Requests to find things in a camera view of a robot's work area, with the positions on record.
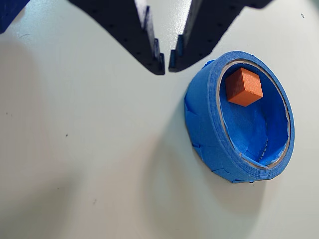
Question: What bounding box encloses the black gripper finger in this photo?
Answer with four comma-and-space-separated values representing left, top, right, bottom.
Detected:
168, 0, 274, 73
67, 0, 166, 76

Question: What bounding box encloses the small orange cube block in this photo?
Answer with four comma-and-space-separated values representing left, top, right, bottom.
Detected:
225, 67, 264, 108

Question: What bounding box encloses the blue tape roll bin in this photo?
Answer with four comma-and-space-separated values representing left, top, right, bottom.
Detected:
183, 50, 296, 184

